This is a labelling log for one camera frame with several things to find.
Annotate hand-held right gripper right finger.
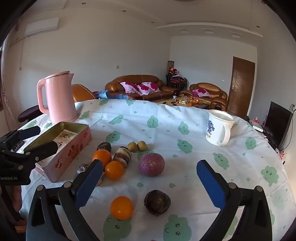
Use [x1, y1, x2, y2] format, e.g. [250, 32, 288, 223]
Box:
[196, 159, 273, 241]

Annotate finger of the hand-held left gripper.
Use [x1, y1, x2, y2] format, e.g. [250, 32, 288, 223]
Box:
[0, 141, 59, 169]
[0, 126, 41, 151]

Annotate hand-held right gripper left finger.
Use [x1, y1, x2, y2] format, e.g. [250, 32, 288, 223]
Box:
[26, 159, 103, 241]

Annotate shiny dark lump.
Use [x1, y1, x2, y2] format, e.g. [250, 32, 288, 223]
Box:
[77, 163, 90, 175]

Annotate orange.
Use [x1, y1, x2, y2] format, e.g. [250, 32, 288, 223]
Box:
[92, 149, 112, 167]
[110, 196, 134, 220]
[105, 161, 125, 181]

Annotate dark brown water chestnut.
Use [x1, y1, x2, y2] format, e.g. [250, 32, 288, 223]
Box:
[144, 190, 171, 216]
[96, 142, 112, 153]

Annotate purple passion fruit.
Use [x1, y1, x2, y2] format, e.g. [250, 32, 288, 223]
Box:
[138, 153, 165, 178]

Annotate dark purple stool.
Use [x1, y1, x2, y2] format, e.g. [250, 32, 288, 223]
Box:
[18, 105, 47, 123]

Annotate printed paper sheet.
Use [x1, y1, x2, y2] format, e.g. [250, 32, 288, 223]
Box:
[52, 130, 78, 147]

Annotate pink electric kettle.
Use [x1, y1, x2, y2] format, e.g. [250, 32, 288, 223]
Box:
[36, 71, 78, 125]

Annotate white mug with blue print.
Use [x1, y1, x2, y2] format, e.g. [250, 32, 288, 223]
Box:
[205, 110, 236, 146]

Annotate orange-brown leather chair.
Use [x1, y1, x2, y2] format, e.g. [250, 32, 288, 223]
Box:
[71, 84, 96, 102]

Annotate white tablecloth with green clouds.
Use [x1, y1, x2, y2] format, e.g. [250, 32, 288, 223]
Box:
[17, 98, 289, 241]

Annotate blue cloth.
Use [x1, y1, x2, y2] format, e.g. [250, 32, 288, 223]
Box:
[94, 90, 129, 100]

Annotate cluttered coffee table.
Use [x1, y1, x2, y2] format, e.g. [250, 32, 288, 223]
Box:
[153, 95, 211, 110]

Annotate black television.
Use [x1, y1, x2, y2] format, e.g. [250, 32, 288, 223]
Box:
[262, 101, 294, 151]

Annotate pink floral pillow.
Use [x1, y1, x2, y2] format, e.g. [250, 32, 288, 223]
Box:
[193, 88, 211, 98]
[120, 82, 140, 94]
[136, 82, 162, 95]

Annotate brown leather armchair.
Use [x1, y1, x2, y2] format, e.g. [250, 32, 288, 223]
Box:
[180, 83, 229, 111]

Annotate brown leather sofa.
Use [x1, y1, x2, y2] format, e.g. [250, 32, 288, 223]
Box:
[105, 75, 179, 101]

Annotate brown wooden door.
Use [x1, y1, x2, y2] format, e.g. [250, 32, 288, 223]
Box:
[228, 56, 255, 117]

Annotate white air conditioner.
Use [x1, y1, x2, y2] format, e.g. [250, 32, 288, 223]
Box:
[24, 18, 59, 37]

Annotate stacked dark chairs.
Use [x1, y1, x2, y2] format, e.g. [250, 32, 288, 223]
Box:
[165, 72, 188, 91]

